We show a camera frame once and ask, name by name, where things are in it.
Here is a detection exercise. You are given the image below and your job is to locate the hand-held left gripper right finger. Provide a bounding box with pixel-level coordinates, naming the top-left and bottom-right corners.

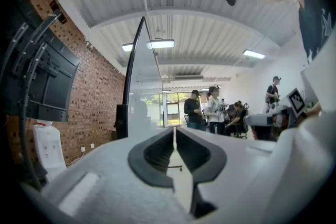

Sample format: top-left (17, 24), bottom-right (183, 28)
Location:
top-left (174, 126), bottom-right (279, 224)

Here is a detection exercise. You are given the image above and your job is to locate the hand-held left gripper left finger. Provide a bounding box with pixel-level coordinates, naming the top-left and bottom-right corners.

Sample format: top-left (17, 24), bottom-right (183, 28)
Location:
top-left (41, 126), bottom-right (194, 224)

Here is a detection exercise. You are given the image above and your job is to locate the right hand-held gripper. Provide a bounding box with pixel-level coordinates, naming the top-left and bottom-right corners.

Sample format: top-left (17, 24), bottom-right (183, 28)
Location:
top-left (245, 88), bottom-right (308, 130)

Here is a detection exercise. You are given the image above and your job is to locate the glass whiteboard with black frame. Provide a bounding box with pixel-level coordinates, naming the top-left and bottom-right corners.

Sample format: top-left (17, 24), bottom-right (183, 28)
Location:
top-left (122, 16), bottom-right (165, 140)

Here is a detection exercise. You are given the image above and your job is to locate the white water dispenser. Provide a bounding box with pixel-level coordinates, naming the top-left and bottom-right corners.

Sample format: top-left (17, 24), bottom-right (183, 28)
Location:
top-left (33, 120), bottom-right (67, 182)

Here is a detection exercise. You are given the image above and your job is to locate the glass door with window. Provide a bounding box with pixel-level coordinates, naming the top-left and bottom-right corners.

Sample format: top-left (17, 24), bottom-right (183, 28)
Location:
top-left (140, 91), bottom-right (185, 129)

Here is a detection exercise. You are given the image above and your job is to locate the black wall-mounted monitor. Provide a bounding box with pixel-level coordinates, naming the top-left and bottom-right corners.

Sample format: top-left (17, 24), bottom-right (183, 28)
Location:
top-left (7, 6), bottom-right (81, 123)

